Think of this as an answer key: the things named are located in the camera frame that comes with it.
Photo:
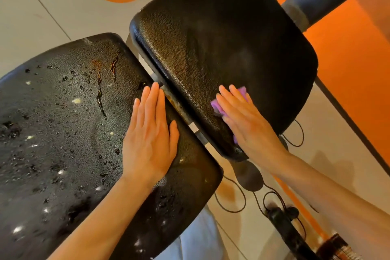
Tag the person's left hand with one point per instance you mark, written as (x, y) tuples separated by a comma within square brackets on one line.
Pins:
[(147, 153)]

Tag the person's right hand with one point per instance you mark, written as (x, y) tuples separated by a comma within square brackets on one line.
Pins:
[(253, 131)]

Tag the person's left middle finger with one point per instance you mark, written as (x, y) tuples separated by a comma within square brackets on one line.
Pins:
[(152, 104)]

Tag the person's left thumb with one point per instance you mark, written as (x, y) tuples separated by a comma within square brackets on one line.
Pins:
[(174, 138)]

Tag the person's right little finger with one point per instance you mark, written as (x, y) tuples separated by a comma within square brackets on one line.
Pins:
[(251, 103)]

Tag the person's right thumb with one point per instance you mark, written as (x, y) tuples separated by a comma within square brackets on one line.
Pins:
[(228, 124)]

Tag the person's right middle finger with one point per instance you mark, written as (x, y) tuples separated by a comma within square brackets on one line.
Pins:
[(233, 99)]

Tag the person's left little finger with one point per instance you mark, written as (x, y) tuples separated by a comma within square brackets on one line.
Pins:
[(134, 116)]

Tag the purple cleaning sponge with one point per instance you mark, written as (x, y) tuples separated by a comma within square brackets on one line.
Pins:
[(217, 108)]

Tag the person's left forearm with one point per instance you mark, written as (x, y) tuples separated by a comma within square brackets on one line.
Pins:
[(103, 223)]

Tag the person's right forearm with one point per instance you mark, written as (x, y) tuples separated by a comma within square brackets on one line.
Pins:
[(335, 205)]

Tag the black round chair knob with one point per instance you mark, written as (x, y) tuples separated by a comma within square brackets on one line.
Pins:
[(248, 176)]

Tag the black leather chair backrest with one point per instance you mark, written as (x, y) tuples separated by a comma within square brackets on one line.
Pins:
[(219, 40)]

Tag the worn black leather chair seat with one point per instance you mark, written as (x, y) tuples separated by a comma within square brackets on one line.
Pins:
[(61, 153)]

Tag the person's light blue clothing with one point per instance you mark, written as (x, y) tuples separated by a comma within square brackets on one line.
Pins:
[(198, 238)]

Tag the black chair base leg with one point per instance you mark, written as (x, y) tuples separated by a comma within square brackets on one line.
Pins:
[(286, 232)]

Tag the dark striped object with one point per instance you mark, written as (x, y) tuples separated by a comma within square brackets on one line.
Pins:
[(336, 249)]

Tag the metal chair backrest bracket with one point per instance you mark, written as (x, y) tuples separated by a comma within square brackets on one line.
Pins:
[(195, 127)]

